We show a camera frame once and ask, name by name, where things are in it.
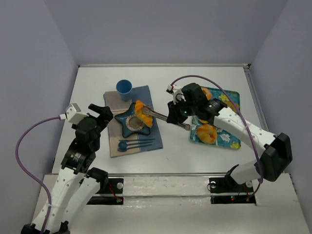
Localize stainless steel tongs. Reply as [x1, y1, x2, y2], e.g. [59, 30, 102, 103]
[142, 106, 191, 131]

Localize orange striped croissant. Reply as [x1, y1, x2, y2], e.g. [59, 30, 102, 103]
[135, 100, 153, 128]

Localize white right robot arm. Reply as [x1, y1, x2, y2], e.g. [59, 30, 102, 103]
[167, 83, 293, 188]

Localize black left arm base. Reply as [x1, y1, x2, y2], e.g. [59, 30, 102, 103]
[87, 178, 124, 205]

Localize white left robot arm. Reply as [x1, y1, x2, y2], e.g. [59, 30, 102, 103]
[21, 103, 113, 234]

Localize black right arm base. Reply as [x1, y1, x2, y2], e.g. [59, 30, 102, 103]
[207, 177, 256, 205]

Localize large twisted orange bread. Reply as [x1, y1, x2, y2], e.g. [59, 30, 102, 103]
[196, 124, 217, 144]

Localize blue beige striped placemat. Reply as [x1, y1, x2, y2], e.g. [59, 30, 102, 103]
[103, 85, 163, 158]

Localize orange sugared donut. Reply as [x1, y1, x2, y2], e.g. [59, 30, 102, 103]
[201, 87, 213, 100]

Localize blue star-shaped dish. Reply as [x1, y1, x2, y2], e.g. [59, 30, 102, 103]
[115, 103, 151, 138]

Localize light blue plastic cup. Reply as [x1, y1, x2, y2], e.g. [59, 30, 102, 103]
[116, 79, 132, 101]

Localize blue plastic spoon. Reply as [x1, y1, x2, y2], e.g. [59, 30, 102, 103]
[118, 141, 152, 149]

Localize teal floral tray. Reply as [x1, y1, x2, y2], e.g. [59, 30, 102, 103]
[190, 87, 241, 149]

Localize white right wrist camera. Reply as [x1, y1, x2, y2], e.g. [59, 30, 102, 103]
[166, 84, 185, 105]

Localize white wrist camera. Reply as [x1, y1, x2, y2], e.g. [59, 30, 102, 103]
[166, 84, 185, 105]
[65, 103, 89, 125]

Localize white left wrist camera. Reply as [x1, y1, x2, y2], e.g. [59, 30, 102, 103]
[65, 103, 89, 125]

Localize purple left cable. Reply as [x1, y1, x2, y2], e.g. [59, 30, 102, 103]
[16, 116, 66, 234]

